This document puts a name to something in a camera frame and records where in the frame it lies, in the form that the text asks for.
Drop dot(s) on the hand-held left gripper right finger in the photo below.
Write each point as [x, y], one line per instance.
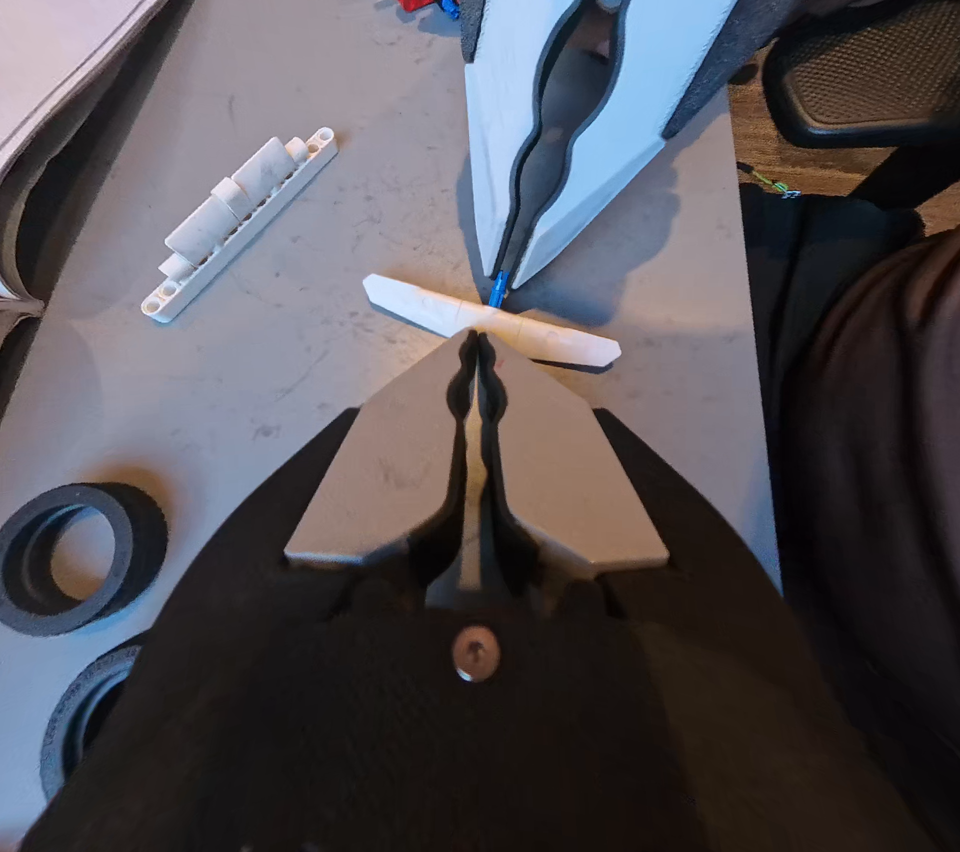
[585, 492]

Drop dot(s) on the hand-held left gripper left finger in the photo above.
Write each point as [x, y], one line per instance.
[375, 484]

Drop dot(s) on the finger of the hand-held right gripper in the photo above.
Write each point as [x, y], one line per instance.
[517, 41]
[675, 56]

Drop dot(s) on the long white pointed panel piece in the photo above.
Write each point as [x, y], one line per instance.
[420, 304]

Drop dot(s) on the small blue connector pin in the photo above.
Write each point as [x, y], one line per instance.
[498, 289]

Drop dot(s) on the grey desk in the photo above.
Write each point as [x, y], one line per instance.
[300, 379]

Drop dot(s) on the black mesh office chair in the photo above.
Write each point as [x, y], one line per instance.
[862, 79]

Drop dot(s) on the person's black garment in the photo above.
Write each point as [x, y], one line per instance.
[795, 251]

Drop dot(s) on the black rubber toy tyre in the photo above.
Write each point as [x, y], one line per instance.
[71, 709]
[142, 537]

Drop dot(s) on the white beam with cylinders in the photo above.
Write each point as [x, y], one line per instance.
[225, 229]

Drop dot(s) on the person's brown-shirted torso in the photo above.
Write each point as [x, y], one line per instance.
[885, 492]

